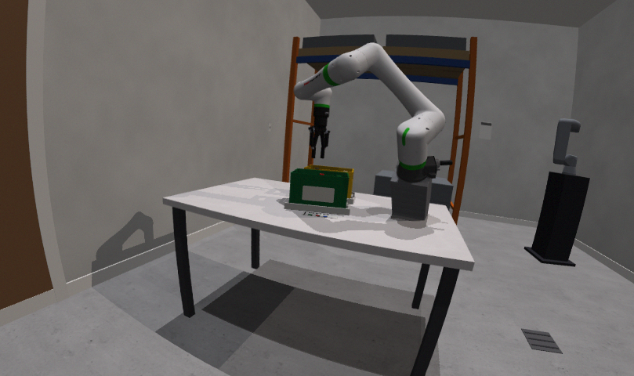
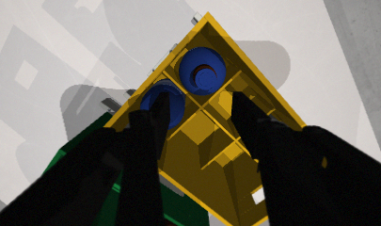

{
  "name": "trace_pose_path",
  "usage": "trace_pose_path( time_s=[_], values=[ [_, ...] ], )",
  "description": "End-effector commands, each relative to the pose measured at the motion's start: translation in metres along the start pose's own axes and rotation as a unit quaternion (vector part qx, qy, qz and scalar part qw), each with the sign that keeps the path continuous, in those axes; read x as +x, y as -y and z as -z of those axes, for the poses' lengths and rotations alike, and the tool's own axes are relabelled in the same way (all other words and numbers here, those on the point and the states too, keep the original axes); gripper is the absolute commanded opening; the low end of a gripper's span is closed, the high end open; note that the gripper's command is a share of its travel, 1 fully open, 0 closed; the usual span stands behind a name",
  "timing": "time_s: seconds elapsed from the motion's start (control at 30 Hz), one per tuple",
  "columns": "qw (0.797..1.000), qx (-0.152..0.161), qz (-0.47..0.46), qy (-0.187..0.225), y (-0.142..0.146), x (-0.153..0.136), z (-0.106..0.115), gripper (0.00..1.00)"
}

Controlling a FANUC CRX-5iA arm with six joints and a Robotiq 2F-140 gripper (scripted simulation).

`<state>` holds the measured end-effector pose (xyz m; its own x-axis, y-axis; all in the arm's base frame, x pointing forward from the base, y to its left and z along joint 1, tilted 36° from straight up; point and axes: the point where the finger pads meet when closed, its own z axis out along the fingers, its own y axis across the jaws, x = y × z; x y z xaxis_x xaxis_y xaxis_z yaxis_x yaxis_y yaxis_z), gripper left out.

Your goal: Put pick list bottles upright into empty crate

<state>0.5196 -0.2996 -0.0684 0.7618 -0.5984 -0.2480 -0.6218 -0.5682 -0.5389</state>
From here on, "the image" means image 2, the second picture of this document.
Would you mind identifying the yellow divided crate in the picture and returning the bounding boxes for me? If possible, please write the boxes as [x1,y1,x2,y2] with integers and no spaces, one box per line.
[104,12,307,223]

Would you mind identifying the green divided crate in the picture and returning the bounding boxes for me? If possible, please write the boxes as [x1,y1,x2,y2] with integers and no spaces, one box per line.
[43,111,206,226]

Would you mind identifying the blue bottle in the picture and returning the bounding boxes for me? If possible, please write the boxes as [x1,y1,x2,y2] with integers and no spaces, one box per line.
[140,78,185,130]
[179,46,227,96]

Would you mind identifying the white bottle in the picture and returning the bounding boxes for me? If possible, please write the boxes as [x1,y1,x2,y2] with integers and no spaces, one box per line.
[268,114,278,121]

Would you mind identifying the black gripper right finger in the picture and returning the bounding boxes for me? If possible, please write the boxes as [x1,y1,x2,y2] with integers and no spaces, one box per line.
[230,91,381,226]

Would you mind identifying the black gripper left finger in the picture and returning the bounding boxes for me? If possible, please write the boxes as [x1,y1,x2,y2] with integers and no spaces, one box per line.
[0,92,170,226]

